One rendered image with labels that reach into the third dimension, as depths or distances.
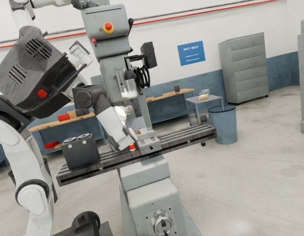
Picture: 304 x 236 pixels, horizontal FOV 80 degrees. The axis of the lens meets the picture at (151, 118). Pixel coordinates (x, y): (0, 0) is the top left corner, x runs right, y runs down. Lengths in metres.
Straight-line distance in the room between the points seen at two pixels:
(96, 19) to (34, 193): 0.97
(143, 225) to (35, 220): 0.58
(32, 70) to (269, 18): 7.79
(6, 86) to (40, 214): 0.61
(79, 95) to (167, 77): 5.13
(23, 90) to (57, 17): 5.18
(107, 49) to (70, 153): 0.77
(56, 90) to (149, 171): 0.77
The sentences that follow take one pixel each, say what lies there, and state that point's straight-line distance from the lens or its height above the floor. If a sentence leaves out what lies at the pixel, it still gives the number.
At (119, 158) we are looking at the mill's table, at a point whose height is 0.91.
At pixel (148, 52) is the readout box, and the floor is 1.64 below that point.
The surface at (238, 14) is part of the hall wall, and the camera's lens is 7.39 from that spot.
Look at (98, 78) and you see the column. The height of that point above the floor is 1.53.
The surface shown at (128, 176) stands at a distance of 1.29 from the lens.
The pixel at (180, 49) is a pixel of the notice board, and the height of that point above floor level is 2.09.
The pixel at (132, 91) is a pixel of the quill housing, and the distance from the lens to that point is 1.31.
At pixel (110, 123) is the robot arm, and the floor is 1.26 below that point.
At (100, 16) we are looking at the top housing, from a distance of 1.24.
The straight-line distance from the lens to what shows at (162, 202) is 1.23.
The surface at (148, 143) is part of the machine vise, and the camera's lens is 1.28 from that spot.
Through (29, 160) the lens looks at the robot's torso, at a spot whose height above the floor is 1.18.
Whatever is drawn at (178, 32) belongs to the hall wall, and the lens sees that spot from 6.22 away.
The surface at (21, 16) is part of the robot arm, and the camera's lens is 1.30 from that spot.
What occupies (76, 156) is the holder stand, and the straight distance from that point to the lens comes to 1.45.
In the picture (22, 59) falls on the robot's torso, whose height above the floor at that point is 1.61.
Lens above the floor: 1.42
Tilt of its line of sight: 12 degrees down
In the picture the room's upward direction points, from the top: 13 degrees counter-clockwise
